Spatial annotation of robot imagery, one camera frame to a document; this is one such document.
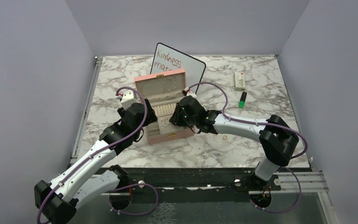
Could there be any green marker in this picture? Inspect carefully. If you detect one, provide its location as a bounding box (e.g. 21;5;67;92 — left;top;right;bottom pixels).
238;91;247;108

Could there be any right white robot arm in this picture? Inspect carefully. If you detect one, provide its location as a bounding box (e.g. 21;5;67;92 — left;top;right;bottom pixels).
169;96;299;190

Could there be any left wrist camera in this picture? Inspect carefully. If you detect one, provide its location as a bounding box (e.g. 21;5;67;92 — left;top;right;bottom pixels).
116;90;138;110

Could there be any small whiteboard with writing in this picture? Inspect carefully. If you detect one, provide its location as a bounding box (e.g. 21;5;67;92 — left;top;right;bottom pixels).
150;42;207;93

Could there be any pink jewelry box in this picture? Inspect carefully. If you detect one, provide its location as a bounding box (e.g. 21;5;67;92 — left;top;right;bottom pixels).
134;69;194;145

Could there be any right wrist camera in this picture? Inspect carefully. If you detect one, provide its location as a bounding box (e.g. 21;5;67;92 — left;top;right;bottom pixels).
182;87;197;98

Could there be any small white card box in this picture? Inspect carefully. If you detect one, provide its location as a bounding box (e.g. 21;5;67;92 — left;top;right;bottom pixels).
234;72;246;91

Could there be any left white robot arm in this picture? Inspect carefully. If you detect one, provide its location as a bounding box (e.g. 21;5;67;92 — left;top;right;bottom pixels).
34;98;158;224

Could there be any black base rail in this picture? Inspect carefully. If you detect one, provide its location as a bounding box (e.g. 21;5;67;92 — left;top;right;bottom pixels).
108;168;281;206

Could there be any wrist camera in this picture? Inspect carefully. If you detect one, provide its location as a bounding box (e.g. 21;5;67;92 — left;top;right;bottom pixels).
116;90;138;110
182;87;197;98

